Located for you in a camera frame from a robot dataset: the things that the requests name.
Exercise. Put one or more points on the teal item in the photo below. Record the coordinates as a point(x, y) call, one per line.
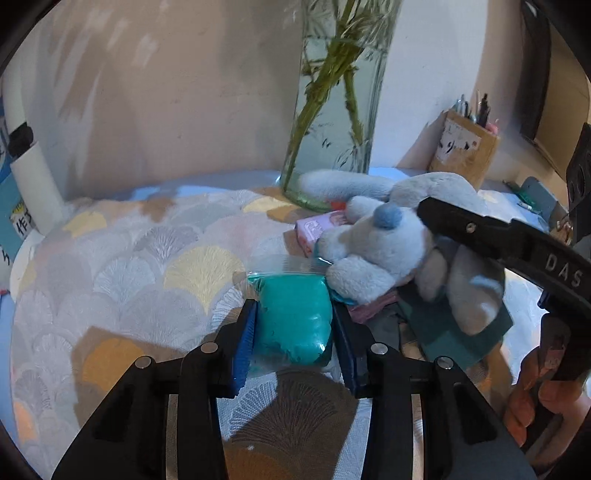
point(291, 323)

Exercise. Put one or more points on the person's right hand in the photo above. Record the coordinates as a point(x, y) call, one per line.
point(524, 401)

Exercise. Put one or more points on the fan patterned tablecloth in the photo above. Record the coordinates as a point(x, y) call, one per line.
point(138, 277)

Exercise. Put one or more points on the bunch of pens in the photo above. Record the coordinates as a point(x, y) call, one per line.
point(480, 108)

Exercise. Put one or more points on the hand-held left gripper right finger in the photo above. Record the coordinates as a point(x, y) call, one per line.
point(346, 346)

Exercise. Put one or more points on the white desk lamp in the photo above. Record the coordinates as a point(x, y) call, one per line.
point(37, 184)

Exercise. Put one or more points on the glass vase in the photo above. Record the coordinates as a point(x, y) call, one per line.
point(318, 138)

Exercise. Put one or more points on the cardboard pen holder with pens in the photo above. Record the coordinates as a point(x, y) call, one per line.
point(461, 152)

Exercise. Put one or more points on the grey blue plush dog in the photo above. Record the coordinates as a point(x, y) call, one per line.
point(388, 249)

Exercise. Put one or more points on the row of books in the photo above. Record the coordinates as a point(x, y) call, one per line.
point(14, 230)

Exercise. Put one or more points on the pink cloth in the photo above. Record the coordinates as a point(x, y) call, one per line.
point(374, 309)

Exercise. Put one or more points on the green plant stems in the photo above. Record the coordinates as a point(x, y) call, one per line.
point(351, 92)

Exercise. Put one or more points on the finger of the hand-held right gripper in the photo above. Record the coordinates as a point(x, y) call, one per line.
point(485, 235)

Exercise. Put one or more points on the teal cloth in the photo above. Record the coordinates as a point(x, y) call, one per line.
point(443, 339)

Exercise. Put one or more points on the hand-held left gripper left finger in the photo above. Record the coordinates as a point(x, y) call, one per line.
point(244, 341)

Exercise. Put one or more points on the pink packet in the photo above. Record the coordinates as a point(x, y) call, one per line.
point(311, 230)

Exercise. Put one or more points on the dark monitor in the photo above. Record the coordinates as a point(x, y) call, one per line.
point(538, 83)

